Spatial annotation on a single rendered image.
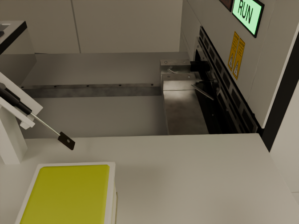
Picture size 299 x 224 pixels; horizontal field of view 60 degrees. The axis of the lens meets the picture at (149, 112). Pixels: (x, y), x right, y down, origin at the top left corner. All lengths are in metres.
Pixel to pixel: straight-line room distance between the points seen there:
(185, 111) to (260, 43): 0.23
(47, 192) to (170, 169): 0.16
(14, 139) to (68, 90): 0.40
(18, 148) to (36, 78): 0.53
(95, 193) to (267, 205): 0.19
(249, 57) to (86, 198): 0.33
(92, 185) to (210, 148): 0.19
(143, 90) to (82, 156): 0.39
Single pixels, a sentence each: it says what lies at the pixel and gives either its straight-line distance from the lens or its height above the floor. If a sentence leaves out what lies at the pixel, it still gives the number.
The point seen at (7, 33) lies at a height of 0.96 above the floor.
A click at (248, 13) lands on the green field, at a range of 0.46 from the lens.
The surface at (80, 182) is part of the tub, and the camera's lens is 0.25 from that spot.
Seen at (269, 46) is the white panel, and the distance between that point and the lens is 0.39.
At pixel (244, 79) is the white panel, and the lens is 0.46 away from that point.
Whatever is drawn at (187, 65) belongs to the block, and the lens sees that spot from 0.70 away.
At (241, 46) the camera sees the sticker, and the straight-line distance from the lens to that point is 0.48.
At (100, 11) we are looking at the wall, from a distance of 2.45.
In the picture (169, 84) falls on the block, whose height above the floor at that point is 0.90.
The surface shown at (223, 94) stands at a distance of 0.53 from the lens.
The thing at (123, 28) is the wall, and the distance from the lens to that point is 2.44.
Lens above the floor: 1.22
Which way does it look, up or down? 37 degrees down
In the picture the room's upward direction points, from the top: straight up
